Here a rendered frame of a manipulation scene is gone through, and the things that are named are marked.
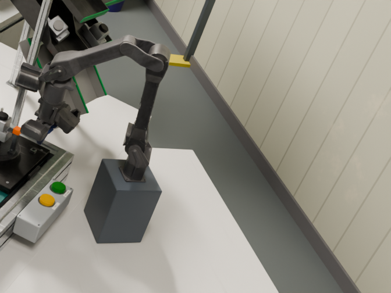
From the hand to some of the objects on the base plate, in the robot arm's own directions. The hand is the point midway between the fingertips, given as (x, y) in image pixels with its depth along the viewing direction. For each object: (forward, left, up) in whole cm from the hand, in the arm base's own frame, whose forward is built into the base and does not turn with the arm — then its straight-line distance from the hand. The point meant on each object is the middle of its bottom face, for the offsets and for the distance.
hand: (42, 134), depth 199 cm
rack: (+44, -5, -24) cm, 50 cm away
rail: (-23, +16, -24) cm, 36 cm away
